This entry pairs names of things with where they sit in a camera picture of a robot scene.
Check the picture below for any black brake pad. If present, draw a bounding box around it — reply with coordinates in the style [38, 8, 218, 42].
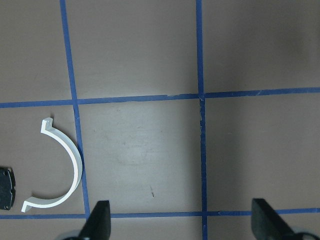
[0, 167, 16, 211]

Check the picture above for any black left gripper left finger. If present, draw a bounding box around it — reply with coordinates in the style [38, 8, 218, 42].
[77, 200, 111, 240]

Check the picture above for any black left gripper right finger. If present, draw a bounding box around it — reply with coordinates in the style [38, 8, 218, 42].
[251, 198, 300, 240]

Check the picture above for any white semicircular plastic clamp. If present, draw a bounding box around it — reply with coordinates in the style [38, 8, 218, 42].
[21, 117, 83, 213]

